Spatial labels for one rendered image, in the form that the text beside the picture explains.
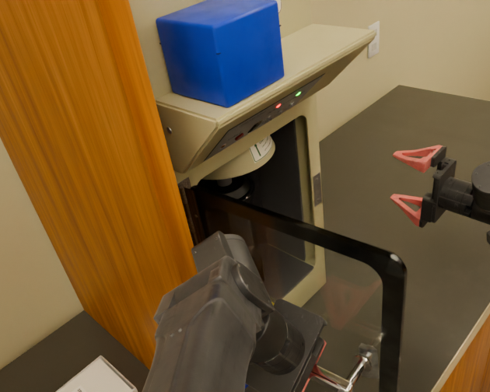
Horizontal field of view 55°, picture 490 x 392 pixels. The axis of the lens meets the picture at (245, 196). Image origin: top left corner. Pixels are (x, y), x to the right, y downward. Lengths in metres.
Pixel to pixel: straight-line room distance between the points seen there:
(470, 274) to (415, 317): 0.18
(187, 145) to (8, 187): 0.53
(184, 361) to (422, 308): 0.81
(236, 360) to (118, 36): 0.29
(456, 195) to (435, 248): 0.35
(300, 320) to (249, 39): 0.32
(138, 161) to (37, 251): 0.63
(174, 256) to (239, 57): 0.24
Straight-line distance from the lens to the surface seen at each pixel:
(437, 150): 0.88
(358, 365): 0.63
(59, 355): 1.13
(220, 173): 0.77
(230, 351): 0.33
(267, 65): 0.56
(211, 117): 0.52
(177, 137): 0.58
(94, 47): 0.48
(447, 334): 1.02
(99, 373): 1.00
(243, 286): 0.40
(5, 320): 1.15
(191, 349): 0.30
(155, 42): 0.59
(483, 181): 0.79
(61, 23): 0.52
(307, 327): 0.55
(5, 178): 1.02
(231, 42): 0.52
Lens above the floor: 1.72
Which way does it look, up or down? 34 degrees down
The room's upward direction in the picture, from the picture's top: 10 degrees counter-clockwise
